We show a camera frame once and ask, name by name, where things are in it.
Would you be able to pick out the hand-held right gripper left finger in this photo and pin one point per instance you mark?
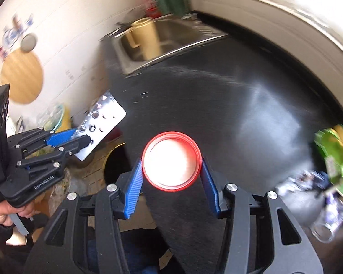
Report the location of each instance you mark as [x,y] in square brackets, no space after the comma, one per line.
[134,185]

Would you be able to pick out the steel sink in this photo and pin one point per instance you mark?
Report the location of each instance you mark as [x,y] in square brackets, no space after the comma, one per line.
[171,40]

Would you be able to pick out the round wooden board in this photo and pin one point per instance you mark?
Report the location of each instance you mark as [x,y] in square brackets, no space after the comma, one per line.
[21,77]

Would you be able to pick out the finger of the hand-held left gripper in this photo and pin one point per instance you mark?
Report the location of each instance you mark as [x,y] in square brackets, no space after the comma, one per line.
[74,145]
[60,138]

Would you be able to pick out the green snack bag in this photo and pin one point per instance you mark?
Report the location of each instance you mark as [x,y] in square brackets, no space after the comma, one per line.
[332,151]

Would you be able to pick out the grey round wall disc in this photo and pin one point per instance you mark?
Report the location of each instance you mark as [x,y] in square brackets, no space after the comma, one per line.
[28,42]

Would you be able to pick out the red bottle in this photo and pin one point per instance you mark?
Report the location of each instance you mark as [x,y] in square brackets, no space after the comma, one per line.
[149,2]

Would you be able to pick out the clear glass jar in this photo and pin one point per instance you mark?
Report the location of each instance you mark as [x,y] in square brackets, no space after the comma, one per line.
[329,219]

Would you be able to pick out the glass bowl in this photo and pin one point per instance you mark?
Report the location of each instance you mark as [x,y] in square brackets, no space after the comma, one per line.
[56,118]

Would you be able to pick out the blue white wall ornament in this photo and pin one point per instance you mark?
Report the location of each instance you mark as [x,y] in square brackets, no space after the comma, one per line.
[13,35]

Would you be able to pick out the crumpled clear plastic wrapper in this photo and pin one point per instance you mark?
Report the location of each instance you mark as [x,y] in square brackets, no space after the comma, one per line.
[302,181]

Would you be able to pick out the red rimmed round lid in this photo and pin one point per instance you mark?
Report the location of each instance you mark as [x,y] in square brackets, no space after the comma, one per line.
[171,162]

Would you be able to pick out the silver pill blister pack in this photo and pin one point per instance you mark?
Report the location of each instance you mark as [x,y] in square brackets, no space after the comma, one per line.
[106,114]

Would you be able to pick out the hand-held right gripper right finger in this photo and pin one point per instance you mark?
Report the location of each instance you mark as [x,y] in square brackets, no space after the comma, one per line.
[209,183]

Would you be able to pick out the window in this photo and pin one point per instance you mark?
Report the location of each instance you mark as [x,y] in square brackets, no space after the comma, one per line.
[302,2]

